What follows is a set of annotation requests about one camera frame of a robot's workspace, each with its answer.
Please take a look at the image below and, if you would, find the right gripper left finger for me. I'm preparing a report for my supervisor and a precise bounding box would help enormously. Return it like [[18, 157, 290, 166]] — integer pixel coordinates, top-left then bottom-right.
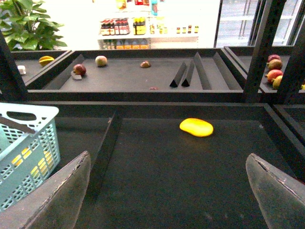
[[0, 151, 91, 229]]

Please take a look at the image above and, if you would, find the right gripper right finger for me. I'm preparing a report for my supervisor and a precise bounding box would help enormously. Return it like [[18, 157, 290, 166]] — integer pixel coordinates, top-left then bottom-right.
[[245, 154, 305, 229]]

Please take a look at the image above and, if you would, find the teal plastic basket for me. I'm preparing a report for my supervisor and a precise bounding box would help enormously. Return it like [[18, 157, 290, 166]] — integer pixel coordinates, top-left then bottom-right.
[[0, 103, 61, 212]]

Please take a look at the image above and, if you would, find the yellow mango on tray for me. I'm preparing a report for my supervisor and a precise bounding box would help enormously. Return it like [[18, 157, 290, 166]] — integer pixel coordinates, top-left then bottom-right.
[[179, 118, 214, 137]]

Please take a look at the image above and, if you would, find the yellow starfruit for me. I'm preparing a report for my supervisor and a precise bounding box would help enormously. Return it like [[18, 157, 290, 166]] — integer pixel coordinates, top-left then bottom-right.
[[39, 56, 55, 67]]

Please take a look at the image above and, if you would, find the black triangular divider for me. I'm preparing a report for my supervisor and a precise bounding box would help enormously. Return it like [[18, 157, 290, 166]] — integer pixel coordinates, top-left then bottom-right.
[[170, 62, 187, 88]]

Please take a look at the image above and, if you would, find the green potted plant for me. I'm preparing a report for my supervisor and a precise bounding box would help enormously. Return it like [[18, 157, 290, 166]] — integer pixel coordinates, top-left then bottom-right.
[[0, 0, 67, 51]]

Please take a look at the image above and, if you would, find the glass door fridge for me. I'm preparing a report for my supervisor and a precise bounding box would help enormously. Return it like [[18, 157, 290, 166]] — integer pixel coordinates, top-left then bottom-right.
[[214, 0, 305, 48]]

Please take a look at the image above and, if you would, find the white goods shelf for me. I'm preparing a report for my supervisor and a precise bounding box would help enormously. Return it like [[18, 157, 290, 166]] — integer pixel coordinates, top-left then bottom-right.
[[97, 0, 199, 50]]

